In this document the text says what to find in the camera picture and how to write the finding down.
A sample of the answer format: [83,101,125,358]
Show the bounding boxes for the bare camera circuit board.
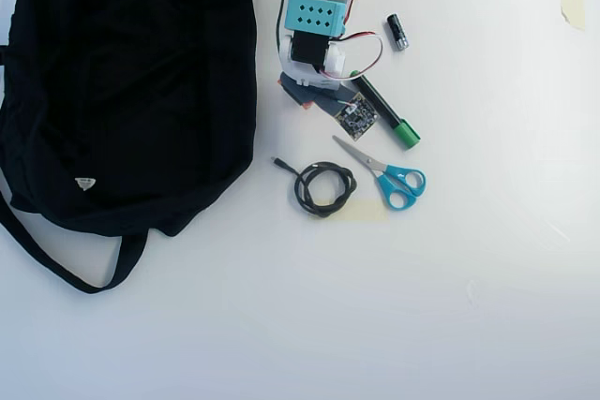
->
[333,96,380,143]

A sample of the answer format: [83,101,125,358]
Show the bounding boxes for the coiled black USB cable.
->
[271,156,359,220]

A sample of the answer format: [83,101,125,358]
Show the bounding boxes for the black fabric bag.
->
[0,0,260,295]

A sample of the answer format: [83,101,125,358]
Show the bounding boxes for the black marker with green cap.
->
[350,70,422,152]

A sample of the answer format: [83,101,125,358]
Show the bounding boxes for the scissors with blue handles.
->
[332,134,428,212]

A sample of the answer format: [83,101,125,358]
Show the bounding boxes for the beige masking tape piece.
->
[558,0,588,32]

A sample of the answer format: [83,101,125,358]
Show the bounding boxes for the red white servo wire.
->
[322,31,385,80]

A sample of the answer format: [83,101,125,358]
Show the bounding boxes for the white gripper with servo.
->
[278,30,363,116]

